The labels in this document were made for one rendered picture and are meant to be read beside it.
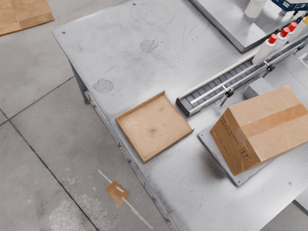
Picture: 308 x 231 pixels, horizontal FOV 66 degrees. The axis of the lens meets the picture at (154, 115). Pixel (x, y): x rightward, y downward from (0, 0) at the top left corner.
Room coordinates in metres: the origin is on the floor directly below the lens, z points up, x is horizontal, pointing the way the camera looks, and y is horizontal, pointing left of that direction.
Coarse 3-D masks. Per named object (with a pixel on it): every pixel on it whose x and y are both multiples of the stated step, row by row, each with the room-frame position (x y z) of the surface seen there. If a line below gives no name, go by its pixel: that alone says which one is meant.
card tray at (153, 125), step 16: (160, 96) 0.66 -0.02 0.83; (128, 112) 0.52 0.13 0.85; (144, 112) 0.55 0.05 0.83; (160, 112) 0.56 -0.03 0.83; (176, 112) 0.58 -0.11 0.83; (128, 128) 0.44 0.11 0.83; (144, 128) 0.46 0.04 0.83; (160, 128) 0.47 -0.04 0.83; (176, 128) 0.49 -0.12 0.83; (144, 144) 0.37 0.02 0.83; (160, 144) 0.39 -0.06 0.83; (144, 160) 0.29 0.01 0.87
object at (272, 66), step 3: (264, 60) 0.90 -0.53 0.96; (267, 63) 0.89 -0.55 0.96; (273, 63) 0.87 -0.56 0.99; (270, 66) 0.86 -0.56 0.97; (273, 66) 0.86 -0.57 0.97; (267, 69) 0.86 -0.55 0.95; (270, 69) 0.85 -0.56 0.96; (273, 69) 0.86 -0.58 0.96; (267, 72) 0.86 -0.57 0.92; (264, 75) 0.86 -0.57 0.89
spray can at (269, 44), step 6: (270, 36) 0.96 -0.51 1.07; (276, 36) 0.96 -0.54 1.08; (264, 42) 0.96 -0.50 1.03; (270, 42) 0.94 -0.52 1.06; (264, 48) 0.94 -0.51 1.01; (270, 48) 0.93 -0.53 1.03; (258, 54) 0.94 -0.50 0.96; (264, 54) 0.93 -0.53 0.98; (252, 60) 0.95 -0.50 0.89; (258, 60) 0.93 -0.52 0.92
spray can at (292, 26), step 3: (291, 24) 1.06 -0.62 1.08; (294, 24) 1.06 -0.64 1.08; (288, 27) 1.06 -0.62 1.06; (291, 27) 1.05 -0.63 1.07; (294, 27) 1.05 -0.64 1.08; (291, 30) 1.05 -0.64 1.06; (288, 33) 1.04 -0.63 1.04; (291, 33) 1.04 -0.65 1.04; (288, 36) 1.04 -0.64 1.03; (285, 42) 1.04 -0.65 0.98; (282, 45) 1.04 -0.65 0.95; (279, 48) 1.04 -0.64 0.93
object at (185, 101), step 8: (304, 40) 1.19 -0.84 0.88; (288, 48) 1.10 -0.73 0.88; (272, 56) 1.02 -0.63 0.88; (240, 64) 0.92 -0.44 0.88; (248, 64) 0.93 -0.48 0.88; (264, 64) 0.95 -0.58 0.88; (232, 72) 0.85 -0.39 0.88; (248, 72) 0.87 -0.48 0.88; (216, 80) 0.78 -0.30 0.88; (224, 80) 0.79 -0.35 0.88; (232, 80) 0.80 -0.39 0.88; (200, 88) 0.72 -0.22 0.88; (208, 88) 0.72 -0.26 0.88; (192, 96) 0.66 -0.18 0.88; (208, 96) 0.68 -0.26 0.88; (184, 104) 0.60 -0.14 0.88; (192, 104) 0.61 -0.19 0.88
